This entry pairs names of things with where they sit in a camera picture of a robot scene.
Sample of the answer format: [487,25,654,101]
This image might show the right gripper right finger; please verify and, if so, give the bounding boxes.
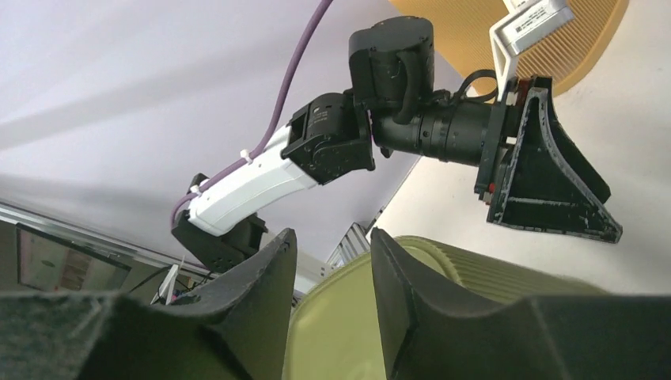
[371,229,670,379]

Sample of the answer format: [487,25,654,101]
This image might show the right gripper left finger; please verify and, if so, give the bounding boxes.
[1,228,297,379]

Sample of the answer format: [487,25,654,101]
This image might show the aluminium front rail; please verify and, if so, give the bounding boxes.
[294,222,370,298]

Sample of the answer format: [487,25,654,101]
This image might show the green plastic basket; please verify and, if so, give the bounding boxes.
[282,235,605,380]

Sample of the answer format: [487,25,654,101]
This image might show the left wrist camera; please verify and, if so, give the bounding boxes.
[489,0,574,102]

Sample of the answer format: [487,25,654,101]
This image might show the monitor screen in background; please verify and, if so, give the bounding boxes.
[16,223,131,292]

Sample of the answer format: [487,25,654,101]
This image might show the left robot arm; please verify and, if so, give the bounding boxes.
[171,16,623,273]

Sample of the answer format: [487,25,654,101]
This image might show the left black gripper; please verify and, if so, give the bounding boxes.
[474,76,623,244]

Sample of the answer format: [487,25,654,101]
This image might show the yellow plastic basket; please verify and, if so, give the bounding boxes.
[393,0,629,95]

